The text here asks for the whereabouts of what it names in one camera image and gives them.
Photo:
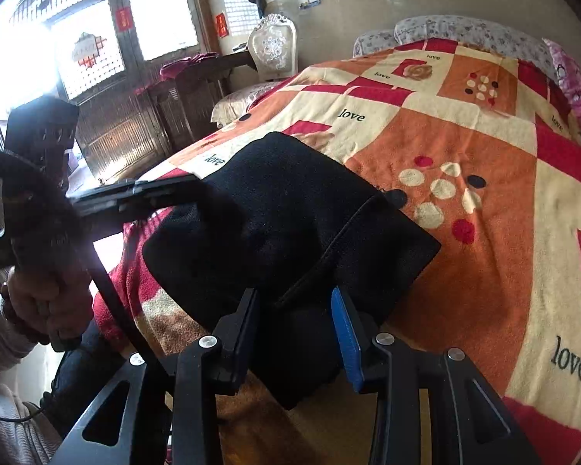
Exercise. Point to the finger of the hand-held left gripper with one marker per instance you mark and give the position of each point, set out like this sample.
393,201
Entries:
140,196

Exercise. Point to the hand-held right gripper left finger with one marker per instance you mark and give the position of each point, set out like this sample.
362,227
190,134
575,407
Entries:
242,339

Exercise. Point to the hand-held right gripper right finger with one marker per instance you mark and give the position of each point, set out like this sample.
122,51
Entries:
346,339

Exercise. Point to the black pants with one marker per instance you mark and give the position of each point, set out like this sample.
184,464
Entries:
271,213

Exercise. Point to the person's left forearm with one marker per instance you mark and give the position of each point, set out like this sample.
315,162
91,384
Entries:
2,339

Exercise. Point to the person's left hand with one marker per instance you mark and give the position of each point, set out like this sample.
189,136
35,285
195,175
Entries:
43,305

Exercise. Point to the red window decoration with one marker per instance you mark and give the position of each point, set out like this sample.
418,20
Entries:
85,52

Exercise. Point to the wooden lattice window door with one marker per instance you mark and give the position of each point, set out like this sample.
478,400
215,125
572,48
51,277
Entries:
126,82

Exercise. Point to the dark wooden desk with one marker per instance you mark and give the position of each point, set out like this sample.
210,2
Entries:
189,101

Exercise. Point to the beige lace cushion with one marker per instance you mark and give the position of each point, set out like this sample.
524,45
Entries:
239,101

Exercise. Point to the dark red cloth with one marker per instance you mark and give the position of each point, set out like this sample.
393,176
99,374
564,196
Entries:
184,65

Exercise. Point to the red paper sign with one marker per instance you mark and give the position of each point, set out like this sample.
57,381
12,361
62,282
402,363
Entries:
124,19
221,25

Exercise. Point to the person's dark leg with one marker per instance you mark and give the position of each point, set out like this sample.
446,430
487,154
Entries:
84,378

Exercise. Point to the red orange checkered blanket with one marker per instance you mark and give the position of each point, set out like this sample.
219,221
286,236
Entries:
489,213

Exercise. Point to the white ornate chair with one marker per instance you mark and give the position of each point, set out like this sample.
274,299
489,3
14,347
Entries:
272,48

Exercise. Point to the person's light knit clothing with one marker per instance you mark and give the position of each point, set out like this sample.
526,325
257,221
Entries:
9,426

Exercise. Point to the floral pillow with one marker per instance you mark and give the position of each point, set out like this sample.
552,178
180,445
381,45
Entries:
465,34

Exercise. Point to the pink penguin print quilt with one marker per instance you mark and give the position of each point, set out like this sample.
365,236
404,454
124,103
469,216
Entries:
578,87

